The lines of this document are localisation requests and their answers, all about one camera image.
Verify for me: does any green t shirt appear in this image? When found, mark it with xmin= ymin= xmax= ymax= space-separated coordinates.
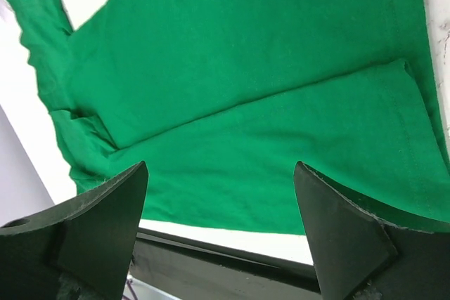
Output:
xmin=8 ymin=0 xmax=449 ymax=235

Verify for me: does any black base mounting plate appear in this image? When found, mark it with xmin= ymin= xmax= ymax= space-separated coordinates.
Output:
xmin=130 ymin=228 xmax=321 ymax=299

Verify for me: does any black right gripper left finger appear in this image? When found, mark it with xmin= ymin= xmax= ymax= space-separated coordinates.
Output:
xmin=1 ymin=162 xmax=148 ymax=299

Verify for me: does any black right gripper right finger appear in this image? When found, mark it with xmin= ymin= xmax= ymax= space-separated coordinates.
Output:
xmin=293 ymin=162 xmax=449 ymax=299

